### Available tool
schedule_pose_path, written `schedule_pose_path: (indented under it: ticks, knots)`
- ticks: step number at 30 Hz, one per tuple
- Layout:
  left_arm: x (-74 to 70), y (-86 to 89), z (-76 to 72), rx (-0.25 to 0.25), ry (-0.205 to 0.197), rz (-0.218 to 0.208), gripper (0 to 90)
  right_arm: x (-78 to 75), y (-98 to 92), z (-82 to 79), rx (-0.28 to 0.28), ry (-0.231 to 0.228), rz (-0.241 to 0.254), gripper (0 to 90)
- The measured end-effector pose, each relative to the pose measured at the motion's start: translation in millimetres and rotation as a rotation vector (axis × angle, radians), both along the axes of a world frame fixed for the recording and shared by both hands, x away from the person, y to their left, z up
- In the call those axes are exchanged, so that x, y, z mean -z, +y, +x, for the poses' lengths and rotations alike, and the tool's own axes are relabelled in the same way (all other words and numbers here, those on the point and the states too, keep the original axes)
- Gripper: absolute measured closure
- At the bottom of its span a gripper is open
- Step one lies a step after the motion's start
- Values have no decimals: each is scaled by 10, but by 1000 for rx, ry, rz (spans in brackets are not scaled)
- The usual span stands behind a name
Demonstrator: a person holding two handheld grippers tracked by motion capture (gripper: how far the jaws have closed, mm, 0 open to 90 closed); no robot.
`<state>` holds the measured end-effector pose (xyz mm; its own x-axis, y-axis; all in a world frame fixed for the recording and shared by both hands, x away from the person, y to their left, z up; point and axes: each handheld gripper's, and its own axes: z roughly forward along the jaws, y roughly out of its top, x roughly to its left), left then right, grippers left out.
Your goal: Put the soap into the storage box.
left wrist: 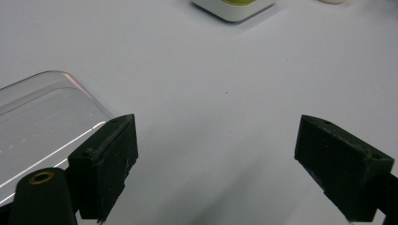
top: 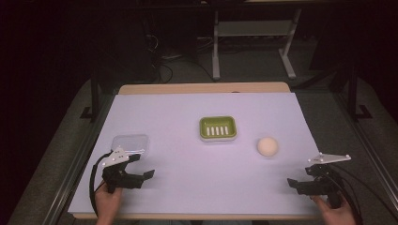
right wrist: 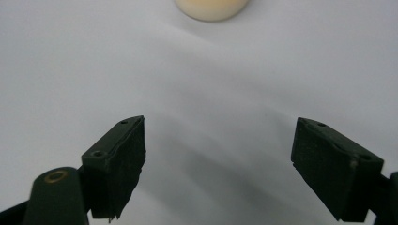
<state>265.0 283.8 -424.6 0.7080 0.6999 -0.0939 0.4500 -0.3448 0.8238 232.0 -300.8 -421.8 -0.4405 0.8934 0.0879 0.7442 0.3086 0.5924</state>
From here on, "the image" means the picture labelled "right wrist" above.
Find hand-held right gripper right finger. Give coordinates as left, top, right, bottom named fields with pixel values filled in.
left=290, top=116, right=385, bottom=223

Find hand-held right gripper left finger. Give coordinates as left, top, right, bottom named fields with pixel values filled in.
left=81, top=114, right=147, bottom=223

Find cream round cup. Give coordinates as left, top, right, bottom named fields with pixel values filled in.
left=173, top=0, right=251, bottom=23

